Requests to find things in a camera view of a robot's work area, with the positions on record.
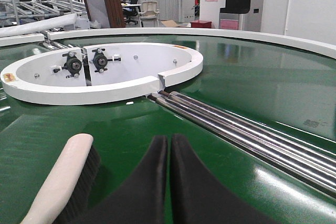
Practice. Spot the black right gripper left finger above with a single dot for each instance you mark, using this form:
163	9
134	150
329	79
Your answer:
139	199

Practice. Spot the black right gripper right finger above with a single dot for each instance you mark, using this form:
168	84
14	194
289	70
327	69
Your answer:
197	196

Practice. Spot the cream hand broom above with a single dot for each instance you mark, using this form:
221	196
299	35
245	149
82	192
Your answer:
64	195

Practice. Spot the white outer conveyor rim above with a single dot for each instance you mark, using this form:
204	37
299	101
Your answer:
299	43

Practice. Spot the steel roller set right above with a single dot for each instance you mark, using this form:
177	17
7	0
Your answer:
306	162

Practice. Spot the steel roller set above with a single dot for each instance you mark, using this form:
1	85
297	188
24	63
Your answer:
50	44
306	162

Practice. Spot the red box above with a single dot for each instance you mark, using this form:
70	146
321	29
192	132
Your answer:
201	24

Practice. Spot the steel roller set left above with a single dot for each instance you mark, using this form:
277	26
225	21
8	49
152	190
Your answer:
50	44

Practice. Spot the white mesh office chair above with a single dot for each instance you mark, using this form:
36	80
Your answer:
150	12

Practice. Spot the white rolled tube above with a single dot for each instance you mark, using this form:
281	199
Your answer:
30	28

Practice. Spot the black bearing mount right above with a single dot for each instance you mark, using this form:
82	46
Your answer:
100	61

